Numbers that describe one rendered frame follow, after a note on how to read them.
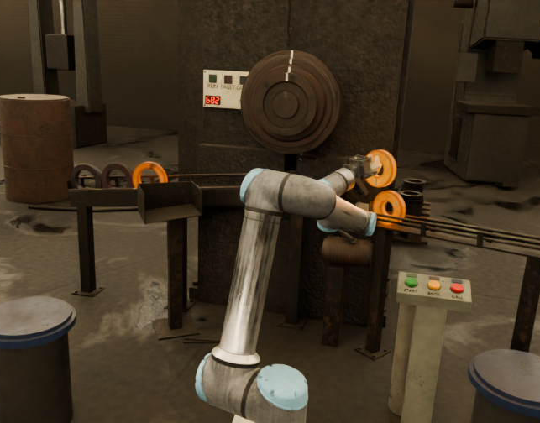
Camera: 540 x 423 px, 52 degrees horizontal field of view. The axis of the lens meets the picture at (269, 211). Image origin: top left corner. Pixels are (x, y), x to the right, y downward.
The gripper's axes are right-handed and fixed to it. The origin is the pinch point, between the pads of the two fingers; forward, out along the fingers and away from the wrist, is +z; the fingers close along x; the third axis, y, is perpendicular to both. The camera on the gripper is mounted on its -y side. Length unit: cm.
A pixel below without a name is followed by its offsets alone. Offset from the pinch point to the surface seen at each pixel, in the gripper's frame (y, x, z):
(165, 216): -13, 72, -65
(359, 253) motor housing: -40.8, 8.2, -10.1
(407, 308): -38, -35, -33
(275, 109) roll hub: 23, 46, -11
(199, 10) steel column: 44, 309, 137
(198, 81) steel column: -17, 310, 119
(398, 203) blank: -18.4, -5.7, 3.0
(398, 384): -69, -34, -42
